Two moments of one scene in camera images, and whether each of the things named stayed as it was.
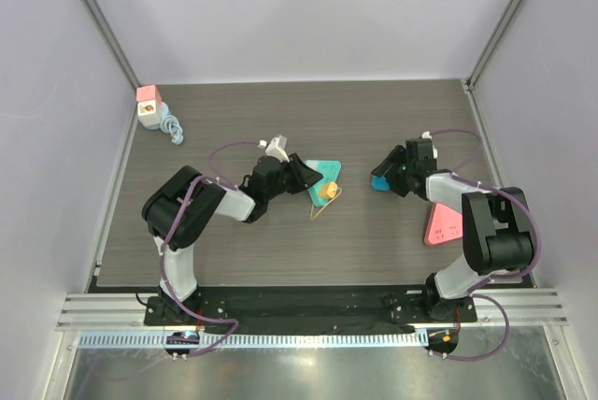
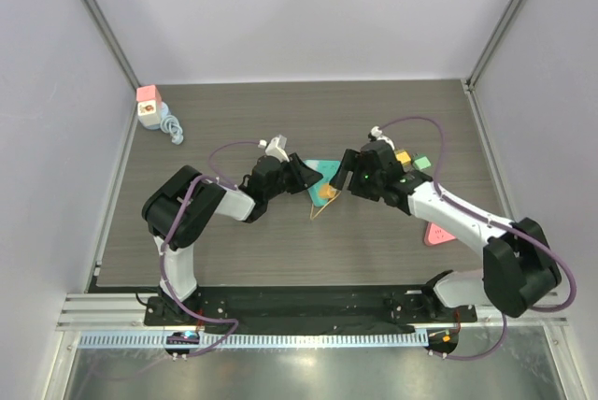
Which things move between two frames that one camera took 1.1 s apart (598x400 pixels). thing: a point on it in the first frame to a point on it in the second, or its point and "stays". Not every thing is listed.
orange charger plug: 328,190 stays
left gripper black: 303,176 stays
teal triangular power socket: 330,171 stays
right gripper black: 398,169 to 353,174
